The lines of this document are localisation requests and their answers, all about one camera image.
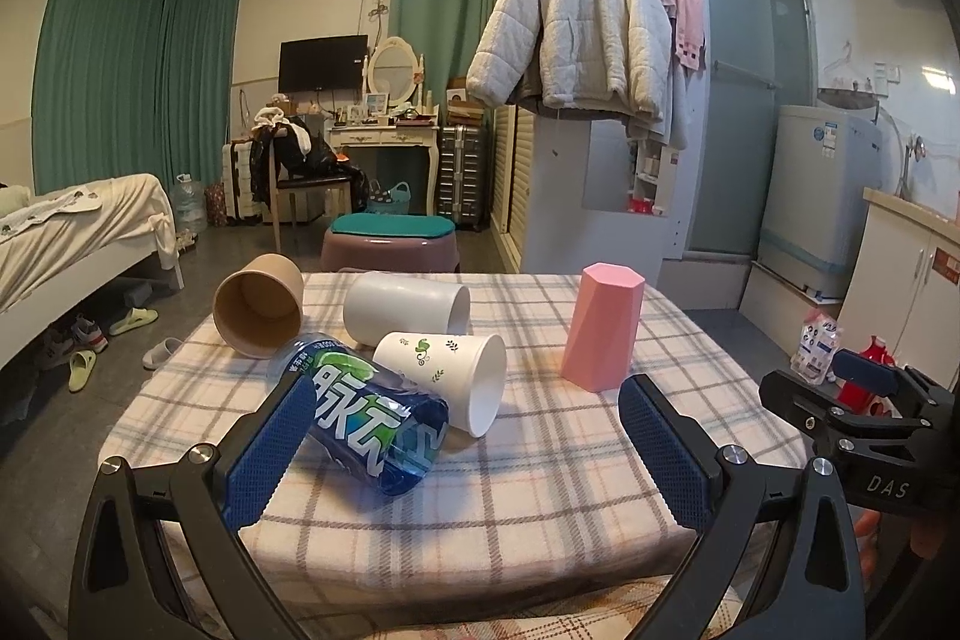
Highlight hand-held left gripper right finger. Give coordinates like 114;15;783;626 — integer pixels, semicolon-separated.
618;373;880;640

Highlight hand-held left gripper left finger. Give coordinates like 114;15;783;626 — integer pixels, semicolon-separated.
67;374;317;640

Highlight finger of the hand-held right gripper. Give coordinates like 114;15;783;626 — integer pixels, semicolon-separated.
757;368;856;437
834;349;940;402

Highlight blue plastic bottle cup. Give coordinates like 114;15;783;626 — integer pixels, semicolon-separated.
268;332;451;497

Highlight white leaf print paper cup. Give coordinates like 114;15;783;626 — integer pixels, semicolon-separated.
373;331;509;438

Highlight brown paper cup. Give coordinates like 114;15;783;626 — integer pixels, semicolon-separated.
212;253;305;360

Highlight pink faceted cup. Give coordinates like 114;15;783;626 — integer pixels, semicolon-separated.
560;263;646;393

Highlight plain white cup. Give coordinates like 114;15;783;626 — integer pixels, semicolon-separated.
343;271;471;347

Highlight person's right hand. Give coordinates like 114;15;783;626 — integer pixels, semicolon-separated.
857;509;946;582

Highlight red bottle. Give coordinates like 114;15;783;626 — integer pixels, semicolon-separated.
836;340;893;414

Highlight white plastic packet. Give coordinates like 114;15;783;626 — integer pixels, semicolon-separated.
795;310;841;386

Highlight white sink cabinet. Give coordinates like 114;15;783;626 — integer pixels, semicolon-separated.
836;186;960;386

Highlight plaid tablecloth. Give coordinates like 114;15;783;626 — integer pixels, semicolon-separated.
97;271;807;640

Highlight white slipper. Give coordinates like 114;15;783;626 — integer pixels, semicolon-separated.
142;336;185;371

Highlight white washing machine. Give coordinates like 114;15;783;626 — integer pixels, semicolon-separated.
756;104;884;304

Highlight green slipper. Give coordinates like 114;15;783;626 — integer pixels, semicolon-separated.
109;306;160;337
67;349;98;393

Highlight metal faucet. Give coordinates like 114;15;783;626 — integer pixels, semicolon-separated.
896;134;927;199

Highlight grey sneakers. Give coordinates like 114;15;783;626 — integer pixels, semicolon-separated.
37;317;110;371

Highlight purple stool with teal cushion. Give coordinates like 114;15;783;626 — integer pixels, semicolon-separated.
321;212;460;274

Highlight clear water jug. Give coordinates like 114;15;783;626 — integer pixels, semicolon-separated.
171;173;209;232

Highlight frosted glass sliding door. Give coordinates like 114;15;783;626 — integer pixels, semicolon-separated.
679;0;815;259

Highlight white suitcase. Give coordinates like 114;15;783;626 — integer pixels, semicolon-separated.
221;139;263;226

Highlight wooden chair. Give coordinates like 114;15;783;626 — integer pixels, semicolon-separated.
266;134;353;251

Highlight white wardrobe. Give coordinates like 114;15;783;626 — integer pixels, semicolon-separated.
487;0;706;289

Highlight blue basket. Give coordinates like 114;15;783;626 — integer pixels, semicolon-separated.
365;181;413;215

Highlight bed with white sheet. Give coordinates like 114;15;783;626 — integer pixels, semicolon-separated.
0;173;185;371

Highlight pile of clothes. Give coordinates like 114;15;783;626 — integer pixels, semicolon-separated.
251;104;368;214

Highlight white dressing table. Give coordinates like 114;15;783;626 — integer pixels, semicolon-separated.
326;119;441;217

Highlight silver suitcase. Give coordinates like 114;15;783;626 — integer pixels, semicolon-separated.
437;124;490;229

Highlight pink towel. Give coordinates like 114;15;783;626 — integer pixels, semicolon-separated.
646;0;707;75

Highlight teal curtain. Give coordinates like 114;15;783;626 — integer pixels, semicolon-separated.
391;0;505;214
30;0;170;199
161;0;247;191

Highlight black television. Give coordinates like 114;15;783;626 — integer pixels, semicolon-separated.
278;35;370;94

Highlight cardboard box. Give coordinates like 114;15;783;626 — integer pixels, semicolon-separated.
446;77;488;125

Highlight oval white mirror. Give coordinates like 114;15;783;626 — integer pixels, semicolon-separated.
365;36;425;105

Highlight white puffer jacket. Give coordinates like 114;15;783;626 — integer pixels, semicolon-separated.
465;0;674;125

